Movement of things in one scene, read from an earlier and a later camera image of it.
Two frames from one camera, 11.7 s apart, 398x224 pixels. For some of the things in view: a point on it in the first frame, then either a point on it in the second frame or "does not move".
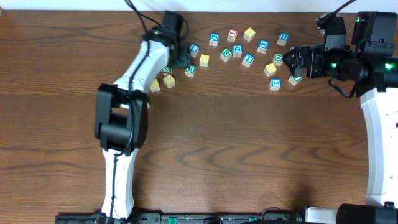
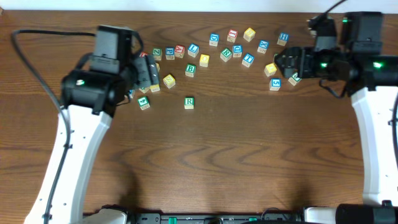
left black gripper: x=181 y=58 -> x=144 y=73
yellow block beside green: x=155 y=87 does not move
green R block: x=166 y=71 -> x=189 y=102
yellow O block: x=204 y=60 does not move
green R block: x=226 y=55 does not move
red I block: x=232 y=35 does not move
